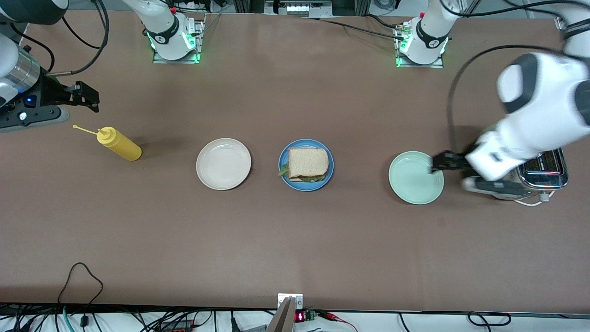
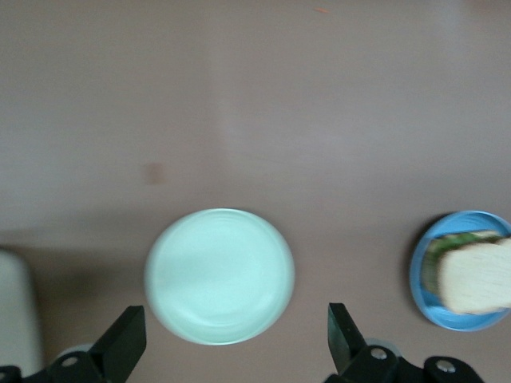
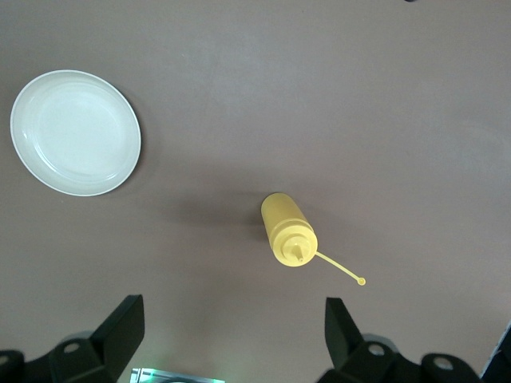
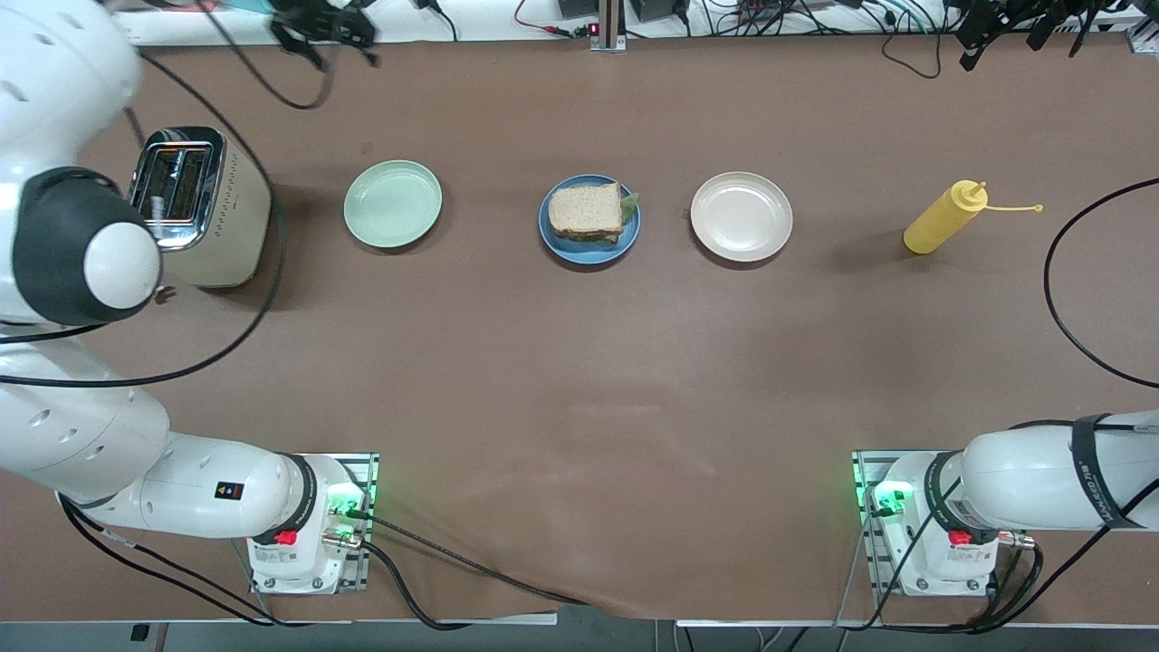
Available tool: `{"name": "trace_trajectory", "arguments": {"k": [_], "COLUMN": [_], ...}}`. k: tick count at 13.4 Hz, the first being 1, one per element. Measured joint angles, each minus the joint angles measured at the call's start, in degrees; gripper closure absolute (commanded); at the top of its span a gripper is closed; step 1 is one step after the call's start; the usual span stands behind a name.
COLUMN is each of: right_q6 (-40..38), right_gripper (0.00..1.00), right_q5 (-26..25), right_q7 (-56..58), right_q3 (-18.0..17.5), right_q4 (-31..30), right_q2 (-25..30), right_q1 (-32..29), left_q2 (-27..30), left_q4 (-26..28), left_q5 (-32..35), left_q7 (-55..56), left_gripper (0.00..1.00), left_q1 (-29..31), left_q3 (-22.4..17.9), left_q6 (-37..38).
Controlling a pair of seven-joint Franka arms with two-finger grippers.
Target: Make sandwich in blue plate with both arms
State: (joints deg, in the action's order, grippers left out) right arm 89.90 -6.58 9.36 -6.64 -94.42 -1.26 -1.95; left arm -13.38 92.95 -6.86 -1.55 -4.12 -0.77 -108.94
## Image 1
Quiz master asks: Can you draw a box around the black looped cable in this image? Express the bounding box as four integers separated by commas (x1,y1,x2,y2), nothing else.
58,262,104,306

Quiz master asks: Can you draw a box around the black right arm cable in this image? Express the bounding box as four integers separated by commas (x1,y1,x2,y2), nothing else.
9,0,110,77

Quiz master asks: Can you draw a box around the black cable to arm base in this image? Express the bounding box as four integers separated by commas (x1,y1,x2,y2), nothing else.
302,16,408,40

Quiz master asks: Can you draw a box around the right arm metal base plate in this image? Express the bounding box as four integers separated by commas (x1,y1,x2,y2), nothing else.
152,14,206,64

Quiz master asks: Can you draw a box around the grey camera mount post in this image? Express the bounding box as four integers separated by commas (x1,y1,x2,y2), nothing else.
266,296,296,332

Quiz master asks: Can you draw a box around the green lettuce leaf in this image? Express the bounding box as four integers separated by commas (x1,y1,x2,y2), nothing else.
278,161,325,183

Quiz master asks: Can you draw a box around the blue plate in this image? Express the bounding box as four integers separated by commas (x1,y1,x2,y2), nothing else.
278,139,335,192

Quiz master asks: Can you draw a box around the white and black control box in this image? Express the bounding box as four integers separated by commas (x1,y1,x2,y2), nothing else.
264,0,333,17

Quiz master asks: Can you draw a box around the pale green plate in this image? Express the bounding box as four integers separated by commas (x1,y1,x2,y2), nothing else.
388,151,445,205

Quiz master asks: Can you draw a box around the silver mounting bracket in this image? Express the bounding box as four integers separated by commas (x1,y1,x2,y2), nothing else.
277,293,304,310

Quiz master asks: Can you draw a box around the white toaster power cable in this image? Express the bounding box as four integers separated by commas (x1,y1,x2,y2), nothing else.
513,191,556,207

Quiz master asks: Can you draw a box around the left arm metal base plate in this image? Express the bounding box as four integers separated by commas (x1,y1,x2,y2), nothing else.
394,18,444,69

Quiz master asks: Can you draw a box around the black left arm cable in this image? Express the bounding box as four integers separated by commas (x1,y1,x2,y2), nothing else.
440,0,567,153

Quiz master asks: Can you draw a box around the cream white plate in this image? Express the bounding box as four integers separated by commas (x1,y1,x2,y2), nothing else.
196,138,252,190

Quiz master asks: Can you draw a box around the black coiled cable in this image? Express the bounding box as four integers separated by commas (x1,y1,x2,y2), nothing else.
467,312,512,327

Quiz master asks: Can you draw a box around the yellow squeeze bottle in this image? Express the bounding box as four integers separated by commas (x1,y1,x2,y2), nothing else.
72,124,142,162

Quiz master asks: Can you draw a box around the cream and chrome toaster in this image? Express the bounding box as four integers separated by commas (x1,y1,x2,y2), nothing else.
491,148,569,201

